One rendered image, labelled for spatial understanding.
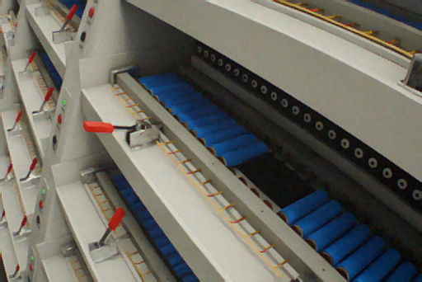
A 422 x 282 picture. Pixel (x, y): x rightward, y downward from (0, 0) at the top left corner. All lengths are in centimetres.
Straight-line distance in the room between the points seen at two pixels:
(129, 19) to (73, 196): 32
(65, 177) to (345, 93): 54
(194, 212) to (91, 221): 28
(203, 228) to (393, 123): 20
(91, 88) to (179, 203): 29
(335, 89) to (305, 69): 3
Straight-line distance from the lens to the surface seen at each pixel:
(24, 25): 126
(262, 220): 33
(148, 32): 60
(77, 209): 63
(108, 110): 52
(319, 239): 34
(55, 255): 81
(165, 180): 39
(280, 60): 28
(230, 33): 33
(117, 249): 56
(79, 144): 64
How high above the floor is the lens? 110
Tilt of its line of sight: 20 degrees down
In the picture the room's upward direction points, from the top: 24 degrees clockwise
